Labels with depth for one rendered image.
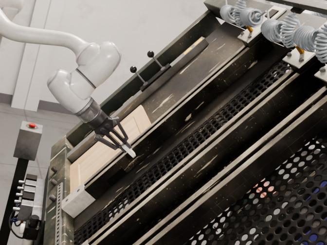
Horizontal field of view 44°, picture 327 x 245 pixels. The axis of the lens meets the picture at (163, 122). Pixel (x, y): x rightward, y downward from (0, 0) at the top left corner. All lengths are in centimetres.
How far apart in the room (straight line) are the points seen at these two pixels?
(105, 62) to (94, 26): 369
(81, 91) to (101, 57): 14
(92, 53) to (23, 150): 106
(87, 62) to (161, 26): 399
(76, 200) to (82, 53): 61
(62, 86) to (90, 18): 369
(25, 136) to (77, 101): 93
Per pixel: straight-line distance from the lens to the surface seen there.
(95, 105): 152
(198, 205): 114
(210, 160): 130
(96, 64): 147
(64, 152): 226
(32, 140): 237
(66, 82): 147
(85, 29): 514
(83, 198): 173
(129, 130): 193
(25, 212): 204
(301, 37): 118
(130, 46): 535
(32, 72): 506
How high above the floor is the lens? 187
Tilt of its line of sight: 17 degrees down
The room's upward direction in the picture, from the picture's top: 20 degrees clockwise
